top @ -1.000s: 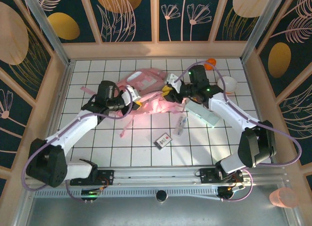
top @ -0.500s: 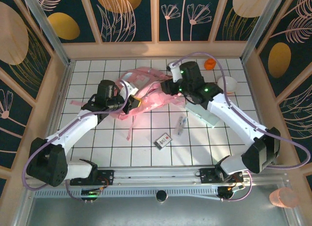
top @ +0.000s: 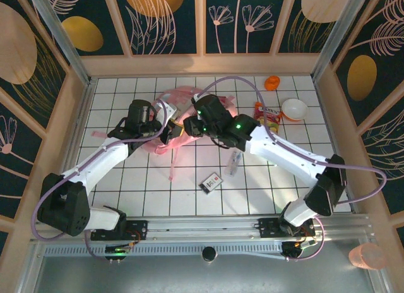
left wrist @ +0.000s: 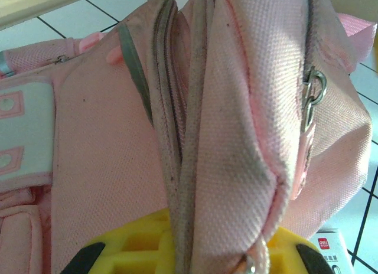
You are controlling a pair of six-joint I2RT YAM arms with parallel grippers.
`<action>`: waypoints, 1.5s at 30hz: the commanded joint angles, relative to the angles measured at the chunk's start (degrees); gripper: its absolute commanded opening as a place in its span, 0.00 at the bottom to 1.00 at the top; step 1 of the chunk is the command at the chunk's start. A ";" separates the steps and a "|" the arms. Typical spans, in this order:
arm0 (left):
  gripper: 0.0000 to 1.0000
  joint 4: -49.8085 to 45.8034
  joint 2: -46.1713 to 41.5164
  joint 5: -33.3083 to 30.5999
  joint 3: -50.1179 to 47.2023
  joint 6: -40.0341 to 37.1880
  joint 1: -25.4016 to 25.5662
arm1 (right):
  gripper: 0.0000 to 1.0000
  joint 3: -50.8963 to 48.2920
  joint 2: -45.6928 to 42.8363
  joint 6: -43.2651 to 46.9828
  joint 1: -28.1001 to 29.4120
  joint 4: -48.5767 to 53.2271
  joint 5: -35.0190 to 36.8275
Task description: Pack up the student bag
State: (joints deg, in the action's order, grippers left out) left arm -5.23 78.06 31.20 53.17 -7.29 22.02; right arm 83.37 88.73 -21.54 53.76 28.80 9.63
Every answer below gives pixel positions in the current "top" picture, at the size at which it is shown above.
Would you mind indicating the pink student backpack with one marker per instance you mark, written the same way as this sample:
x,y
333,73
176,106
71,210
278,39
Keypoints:
x,y
181,143

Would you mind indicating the small black white card box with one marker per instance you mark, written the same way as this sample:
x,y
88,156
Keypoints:
x,y
211,183

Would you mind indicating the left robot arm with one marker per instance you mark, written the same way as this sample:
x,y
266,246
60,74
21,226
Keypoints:
x,y
101,160

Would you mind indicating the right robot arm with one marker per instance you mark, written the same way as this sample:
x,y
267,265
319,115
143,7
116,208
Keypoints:
x,y
284,151

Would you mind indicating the Fox's fruit candy bag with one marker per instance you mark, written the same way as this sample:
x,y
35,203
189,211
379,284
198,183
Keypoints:
x,y
266,119

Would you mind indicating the crumpled orange cup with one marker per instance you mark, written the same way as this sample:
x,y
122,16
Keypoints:
x,y
272,83

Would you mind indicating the orange and white bowl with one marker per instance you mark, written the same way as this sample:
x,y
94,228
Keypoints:
x,y
294,109

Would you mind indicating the black round knob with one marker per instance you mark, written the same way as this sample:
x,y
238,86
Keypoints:
x,y
209,253

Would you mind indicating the small circuit board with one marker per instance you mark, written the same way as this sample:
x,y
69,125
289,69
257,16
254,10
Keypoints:
x,y
118,251
295,250

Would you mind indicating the pink translucent cup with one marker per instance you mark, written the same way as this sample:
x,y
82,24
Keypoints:
x,y
366,256

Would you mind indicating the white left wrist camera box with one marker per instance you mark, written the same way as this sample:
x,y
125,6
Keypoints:
x,y
168,108

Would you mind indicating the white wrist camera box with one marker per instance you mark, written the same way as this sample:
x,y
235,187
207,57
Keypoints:
x,y
195,98
168,108

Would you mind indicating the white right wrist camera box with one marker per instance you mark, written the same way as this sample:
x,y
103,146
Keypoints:
x,y
195,98

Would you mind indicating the dark floral wall panel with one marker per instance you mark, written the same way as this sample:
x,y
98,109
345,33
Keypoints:
x,y
158,27
303,21
240,21
94,9

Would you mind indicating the aluminium mounting rail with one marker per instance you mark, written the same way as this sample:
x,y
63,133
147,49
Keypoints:
x,y
202,226

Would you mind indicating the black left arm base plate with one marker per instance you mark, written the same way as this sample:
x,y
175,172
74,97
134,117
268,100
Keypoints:
x,y
139,230

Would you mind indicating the aluminium frame post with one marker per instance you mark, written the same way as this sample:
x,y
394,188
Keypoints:
x,y
63,43
341,37

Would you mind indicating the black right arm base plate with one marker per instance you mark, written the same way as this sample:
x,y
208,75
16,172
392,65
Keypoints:
x,y
268,226

